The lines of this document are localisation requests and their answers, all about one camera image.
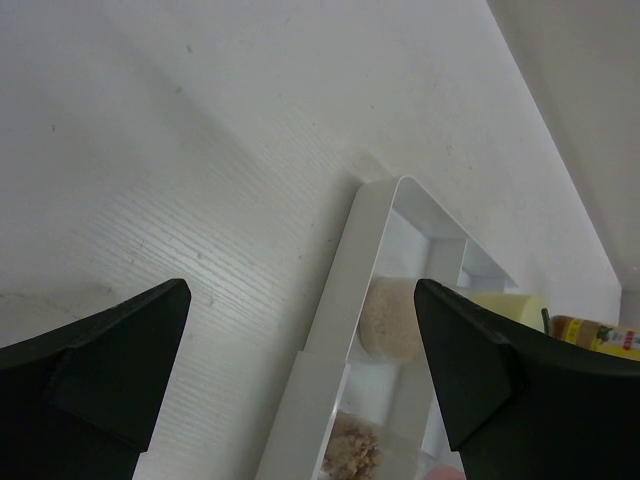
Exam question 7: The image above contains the pink-lid spice bottle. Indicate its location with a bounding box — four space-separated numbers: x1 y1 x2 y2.
318 410 465 480

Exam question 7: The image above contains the yellow-lid spice bottle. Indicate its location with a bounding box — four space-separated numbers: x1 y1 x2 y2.
358 277 548 364

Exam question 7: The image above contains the brown bottle yellow label left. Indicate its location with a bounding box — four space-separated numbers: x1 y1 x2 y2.
549 314 640 362

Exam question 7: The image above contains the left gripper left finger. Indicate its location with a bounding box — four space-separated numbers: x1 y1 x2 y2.
1 279 191 479

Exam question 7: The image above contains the white three-compartment tray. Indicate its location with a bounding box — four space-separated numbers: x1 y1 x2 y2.
257 176 514 479

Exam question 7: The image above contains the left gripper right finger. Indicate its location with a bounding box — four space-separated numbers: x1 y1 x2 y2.
414 279 639 479

